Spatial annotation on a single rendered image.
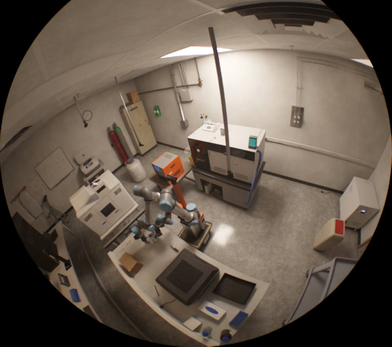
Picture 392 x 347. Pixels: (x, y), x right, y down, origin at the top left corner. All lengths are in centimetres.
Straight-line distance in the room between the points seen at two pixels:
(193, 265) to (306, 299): 196
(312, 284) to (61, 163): 637
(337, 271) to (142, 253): 248
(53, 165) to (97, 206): 314
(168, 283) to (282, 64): 322
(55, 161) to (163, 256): 416
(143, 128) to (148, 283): 462
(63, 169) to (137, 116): 313
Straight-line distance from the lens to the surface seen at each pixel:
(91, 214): 220
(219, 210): 294
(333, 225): 254
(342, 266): 230
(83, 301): 257
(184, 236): 250
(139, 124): 504
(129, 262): 183
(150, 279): 185
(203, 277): 136
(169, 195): 127
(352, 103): 293
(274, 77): 264
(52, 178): 515
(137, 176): 407
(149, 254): 191
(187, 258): 141
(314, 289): 275
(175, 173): 263
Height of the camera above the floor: 254
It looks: 34 degrees down
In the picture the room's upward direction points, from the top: 13 degrees counter-clockwise
